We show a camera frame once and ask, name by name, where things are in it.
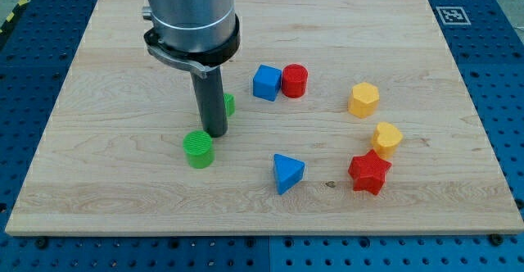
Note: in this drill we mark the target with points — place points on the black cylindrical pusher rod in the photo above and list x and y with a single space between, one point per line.
210 101

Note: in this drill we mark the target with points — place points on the green cylinder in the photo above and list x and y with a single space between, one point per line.
198 149

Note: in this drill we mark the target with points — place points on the blue cube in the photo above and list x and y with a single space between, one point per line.
267 82

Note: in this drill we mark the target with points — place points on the yellow heart block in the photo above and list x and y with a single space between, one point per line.
385 140

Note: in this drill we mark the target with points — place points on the red star block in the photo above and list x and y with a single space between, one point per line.
369 172

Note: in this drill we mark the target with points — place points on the wooden board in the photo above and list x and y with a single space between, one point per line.
111 159

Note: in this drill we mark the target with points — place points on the yellow hexagon block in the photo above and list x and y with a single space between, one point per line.
363 100

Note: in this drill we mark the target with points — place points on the green block behind rod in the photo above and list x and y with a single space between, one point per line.
230 105

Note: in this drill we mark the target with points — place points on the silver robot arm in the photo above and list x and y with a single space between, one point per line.
196 36

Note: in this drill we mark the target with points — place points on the fiducial marker tag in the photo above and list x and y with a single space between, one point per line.
452 15

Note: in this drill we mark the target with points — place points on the blue triangle block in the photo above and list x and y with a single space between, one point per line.
287 172

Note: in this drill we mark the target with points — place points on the red cylinder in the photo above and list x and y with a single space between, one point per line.
294 80

